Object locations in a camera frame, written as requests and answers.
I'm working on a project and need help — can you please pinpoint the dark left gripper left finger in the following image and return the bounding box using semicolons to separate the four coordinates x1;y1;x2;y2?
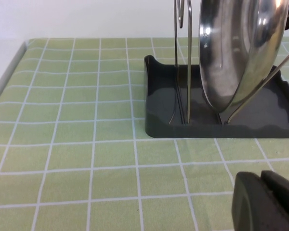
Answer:
231;171;289;231

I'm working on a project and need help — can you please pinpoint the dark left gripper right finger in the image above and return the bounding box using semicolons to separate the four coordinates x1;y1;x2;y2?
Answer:
261;170;289;231

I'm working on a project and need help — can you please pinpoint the steel pot lid black knob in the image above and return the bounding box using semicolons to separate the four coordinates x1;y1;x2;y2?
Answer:
197;0;289;114

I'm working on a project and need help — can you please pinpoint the green checkered tablecloth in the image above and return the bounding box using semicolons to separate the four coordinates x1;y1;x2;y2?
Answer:
0;36;289;231

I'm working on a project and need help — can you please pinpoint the black tray wire lid rack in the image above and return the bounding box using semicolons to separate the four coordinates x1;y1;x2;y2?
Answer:
144;0;289;140

